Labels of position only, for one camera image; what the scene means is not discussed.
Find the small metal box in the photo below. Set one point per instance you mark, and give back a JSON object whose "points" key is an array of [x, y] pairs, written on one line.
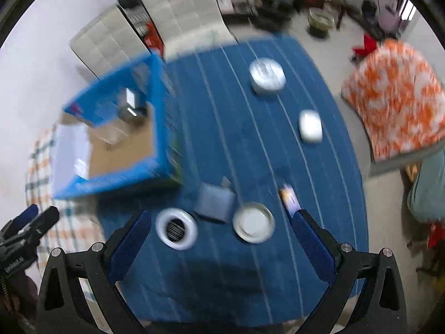
{"points": [[129, 106]]}

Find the small orange white tube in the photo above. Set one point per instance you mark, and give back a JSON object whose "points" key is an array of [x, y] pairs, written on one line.
{"points": [[289, 198]]}

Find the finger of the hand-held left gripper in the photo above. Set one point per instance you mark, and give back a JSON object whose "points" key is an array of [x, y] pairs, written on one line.
{"points": [[40, 221]]}

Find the blue striped tablecloth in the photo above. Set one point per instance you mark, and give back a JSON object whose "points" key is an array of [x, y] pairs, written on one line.
{"points": [[243, 181]]}

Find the teal cloth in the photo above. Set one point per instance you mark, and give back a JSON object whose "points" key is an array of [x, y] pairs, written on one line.
{"points": [[429, 188]]}

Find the plaid cloth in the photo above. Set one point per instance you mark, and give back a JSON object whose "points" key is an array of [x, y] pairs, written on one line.
{"points": [[52, 195]]}

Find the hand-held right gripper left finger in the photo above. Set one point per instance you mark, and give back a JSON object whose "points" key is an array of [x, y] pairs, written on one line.
{"points": [[128, 247]]}

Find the round silver tin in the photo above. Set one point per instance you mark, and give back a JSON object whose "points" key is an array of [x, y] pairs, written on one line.
{"points": [[267, 75]]}

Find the round white lid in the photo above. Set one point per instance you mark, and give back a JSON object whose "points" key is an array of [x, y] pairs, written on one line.
{"points": [[253, 221]]}

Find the white rounded case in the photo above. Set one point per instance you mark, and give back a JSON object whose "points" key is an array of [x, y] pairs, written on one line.
{"points": [[310, 126]]}

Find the grey square box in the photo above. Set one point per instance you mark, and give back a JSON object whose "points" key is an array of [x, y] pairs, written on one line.
{"points": [[215, 201]]}

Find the red cloth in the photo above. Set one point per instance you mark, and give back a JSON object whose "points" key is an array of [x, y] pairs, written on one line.
{"points": [[365, 46]]}

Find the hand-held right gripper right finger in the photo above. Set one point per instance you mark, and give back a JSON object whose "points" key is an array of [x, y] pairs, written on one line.
{"points": [[313, 247]]}

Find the orange white patterned cushion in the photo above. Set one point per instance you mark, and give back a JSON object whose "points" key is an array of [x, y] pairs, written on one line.
{"points": [[396, 97]]}

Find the blue cardboard box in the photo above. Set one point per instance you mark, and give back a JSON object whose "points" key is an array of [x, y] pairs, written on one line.
{"points": [[114, 128]]}

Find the green white bowl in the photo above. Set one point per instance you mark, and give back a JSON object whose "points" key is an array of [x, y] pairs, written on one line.
{"points": [[320, 19]]}

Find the white padded chair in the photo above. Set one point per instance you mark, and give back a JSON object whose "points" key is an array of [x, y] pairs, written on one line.
{"points": [[187, 10], [104, 41]]}

